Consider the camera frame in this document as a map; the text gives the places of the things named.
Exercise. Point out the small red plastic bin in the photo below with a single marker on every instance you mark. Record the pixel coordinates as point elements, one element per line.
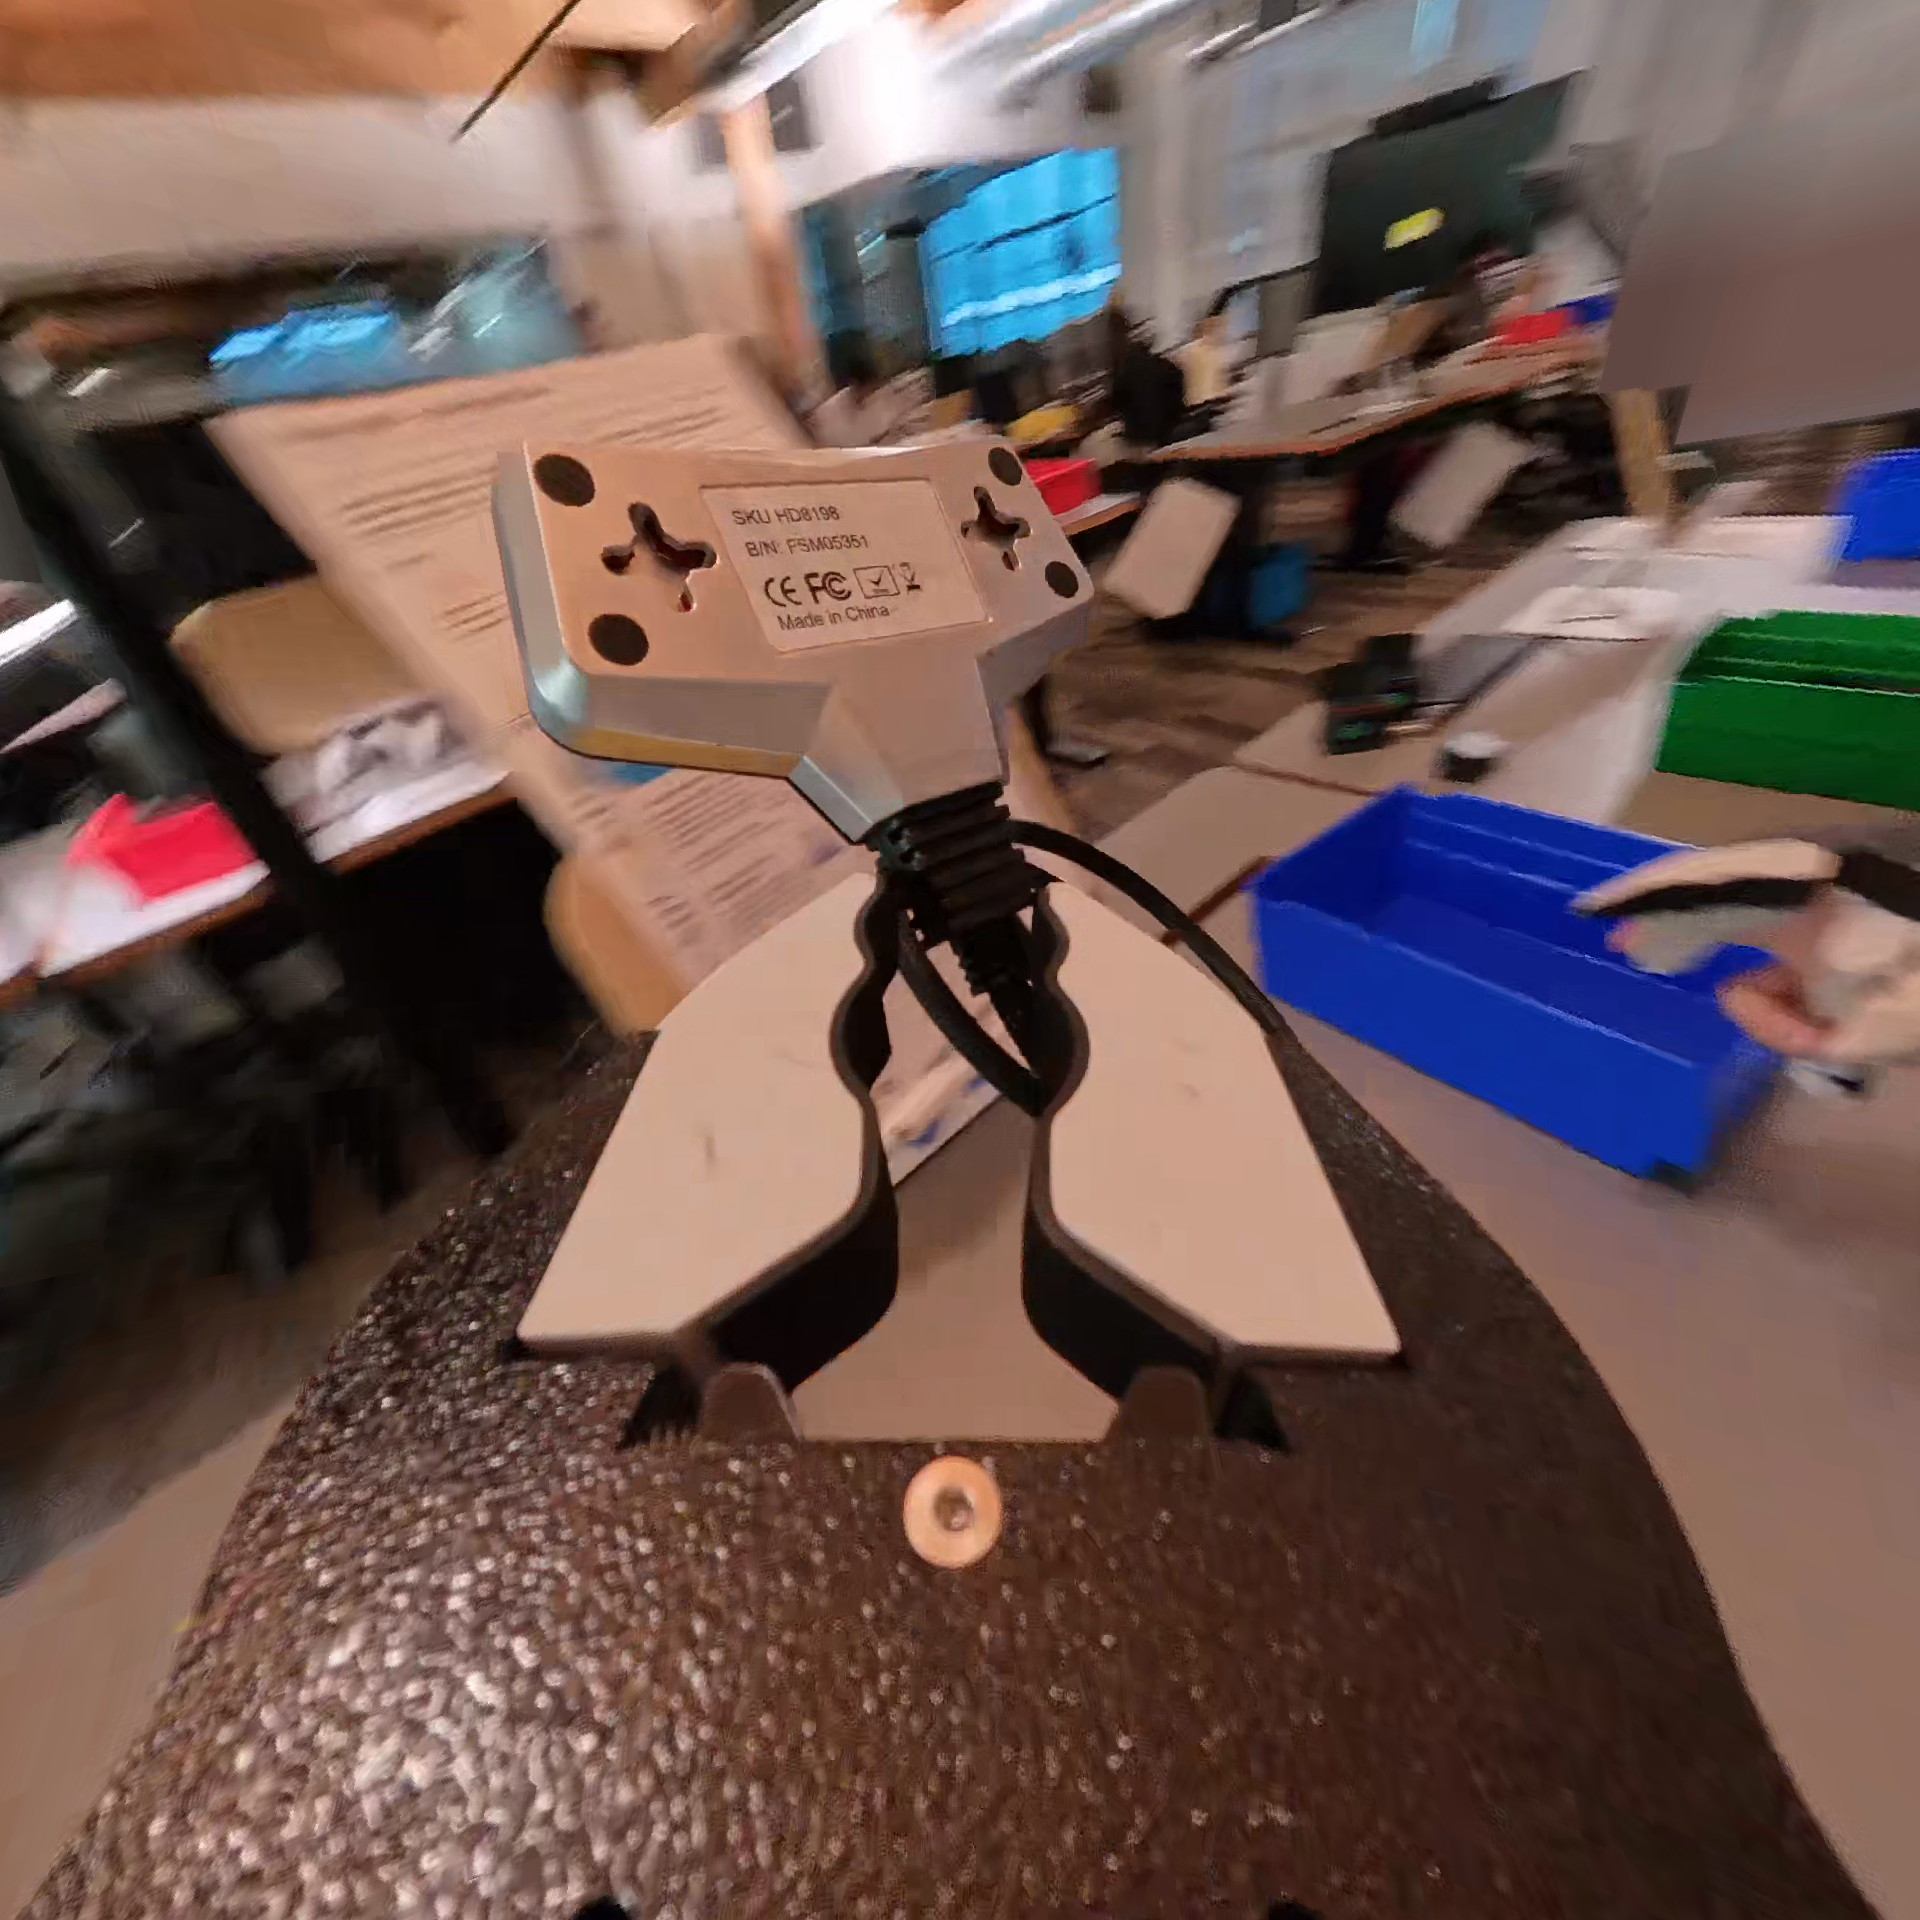
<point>1062,484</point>

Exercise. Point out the blue wall screen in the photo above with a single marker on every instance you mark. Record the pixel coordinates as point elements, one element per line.
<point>1020,248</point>

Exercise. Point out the green plastic bin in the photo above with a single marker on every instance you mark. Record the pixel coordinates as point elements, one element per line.
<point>1785,706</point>

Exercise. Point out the small blue plastic bin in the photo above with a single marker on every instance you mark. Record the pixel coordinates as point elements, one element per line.
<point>1882,508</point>

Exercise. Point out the black device on table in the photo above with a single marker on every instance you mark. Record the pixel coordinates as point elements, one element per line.
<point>1367,699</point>

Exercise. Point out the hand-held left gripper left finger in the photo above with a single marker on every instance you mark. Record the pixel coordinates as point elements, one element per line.
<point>720,1141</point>

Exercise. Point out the person's right hand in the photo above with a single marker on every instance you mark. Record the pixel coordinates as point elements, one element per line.
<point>1793,1019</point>

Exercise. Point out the dark wall display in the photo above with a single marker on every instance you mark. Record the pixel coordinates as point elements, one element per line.
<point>1441,196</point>

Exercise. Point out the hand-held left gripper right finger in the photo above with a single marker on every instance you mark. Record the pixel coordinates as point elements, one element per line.
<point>1200,1171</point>

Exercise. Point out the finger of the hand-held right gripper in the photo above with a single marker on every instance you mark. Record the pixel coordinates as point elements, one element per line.
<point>1710,939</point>
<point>1710,875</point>

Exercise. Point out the silver usb hub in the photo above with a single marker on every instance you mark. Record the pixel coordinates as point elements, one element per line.
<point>674,662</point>

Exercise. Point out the wooden instruction board with papers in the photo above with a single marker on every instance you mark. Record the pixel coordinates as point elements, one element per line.
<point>450,480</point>

